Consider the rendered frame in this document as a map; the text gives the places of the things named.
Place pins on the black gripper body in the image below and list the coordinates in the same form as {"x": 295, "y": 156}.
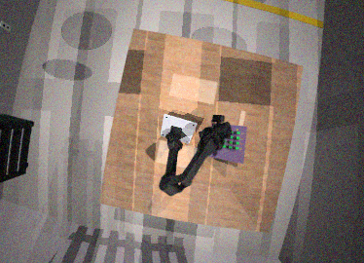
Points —
{"x": 219, "y": 119}

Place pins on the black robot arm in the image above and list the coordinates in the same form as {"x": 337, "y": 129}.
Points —
{"x": 206, "y": 147}

